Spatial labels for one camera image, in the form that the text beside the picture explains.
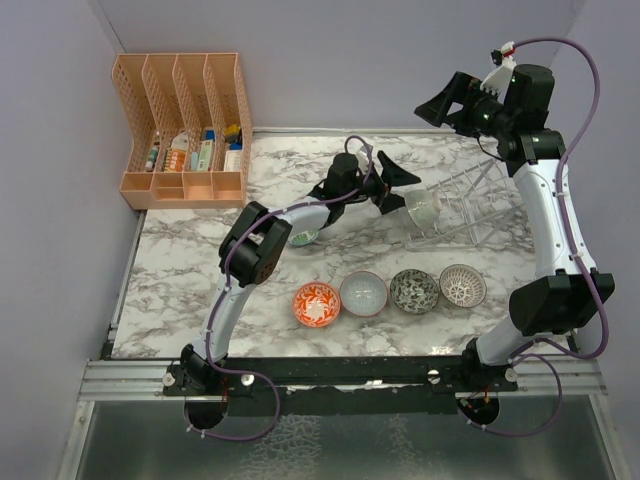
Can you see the green white geometric bowl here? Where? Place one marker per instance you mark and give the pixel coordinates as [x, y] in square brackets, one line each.
[424, 208]

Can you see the yellow black toy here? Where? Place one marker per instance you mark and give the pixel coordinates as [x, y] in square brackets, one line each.
[233, 134]

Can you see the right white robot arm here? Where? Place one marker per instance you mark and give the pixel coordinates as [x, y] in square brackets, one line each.
[568, 289]

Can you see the grey leaf pattern bowl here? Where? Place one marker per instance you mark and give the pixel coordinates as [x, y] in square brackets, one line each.
[414, 291]

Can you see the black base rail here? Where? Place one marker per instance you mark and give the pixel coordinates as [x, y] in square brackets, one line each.
[324, 386]

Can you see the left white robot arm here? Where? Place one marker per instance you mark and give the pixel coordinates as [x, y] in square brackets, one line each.
[252, 248]

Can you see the green leaf pattern bowl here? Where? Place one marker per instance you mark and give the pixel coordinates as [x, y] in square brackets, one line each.
[304, 238]

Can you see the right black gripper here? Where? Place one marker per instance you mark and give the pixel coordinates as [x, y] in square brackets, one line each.
[435, 111]

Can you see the mint green box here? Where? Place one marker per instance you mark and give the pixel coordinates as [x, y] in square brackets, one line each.
[205, 154]

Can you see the orange white box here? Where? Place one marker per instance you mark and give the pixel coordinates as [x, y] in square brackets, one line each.
[175, 160]

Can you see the pink plastic file organizer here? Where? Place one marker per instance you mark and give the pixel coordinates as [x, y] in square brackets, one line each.
[172, 98]

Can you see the blue hexagon red-rim bowl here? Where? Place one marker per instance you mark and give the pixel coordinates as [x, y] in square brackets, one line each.
[363, 293]

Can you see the orange floral bowl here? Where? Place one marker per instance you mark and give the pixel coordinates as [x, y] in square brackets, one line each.
[316, 304]

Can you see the clear wire dish rack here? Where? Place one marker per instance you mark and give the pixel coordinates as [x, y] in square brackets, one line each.
[479, 203]

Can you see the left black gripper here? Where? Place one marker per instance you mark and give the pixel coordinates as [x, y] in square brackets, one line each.
[394, 177]

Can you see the small bottle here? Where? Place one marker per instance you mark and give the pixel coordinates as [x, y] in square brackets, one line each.
[152, 157]

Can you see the brown white geometric bowl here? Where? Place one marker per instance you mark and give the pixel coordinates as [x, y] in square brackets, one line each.
[462, 286]

